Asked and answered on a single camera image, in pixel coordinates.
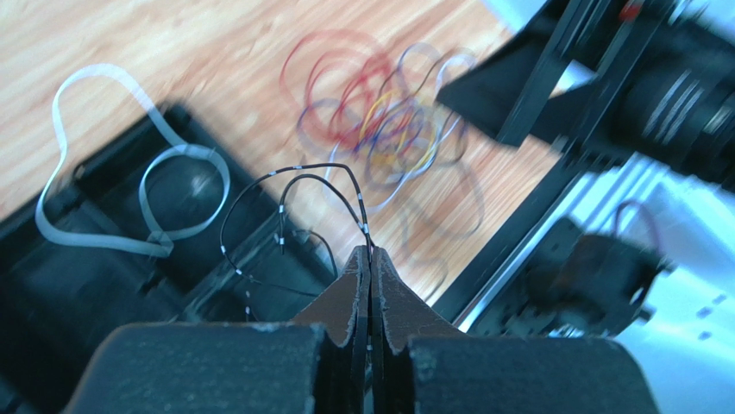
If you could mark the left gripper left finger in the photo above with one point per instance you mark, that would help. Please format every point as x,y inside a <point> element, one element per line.
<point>341,314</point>

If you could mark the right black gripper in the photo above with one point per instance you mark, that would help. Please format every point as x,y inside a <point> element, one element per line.
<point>665,89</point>

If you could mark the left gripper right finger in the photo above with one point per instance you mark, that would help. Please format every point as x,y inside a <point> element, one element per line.
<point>397,316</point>

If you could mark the black six-compartment tray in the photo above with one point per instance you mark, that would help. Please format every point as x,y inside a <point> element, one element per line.
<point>58,303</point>

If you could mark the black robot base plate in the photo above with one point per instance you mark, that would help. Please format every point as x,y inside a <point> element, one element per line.
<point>579,256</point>

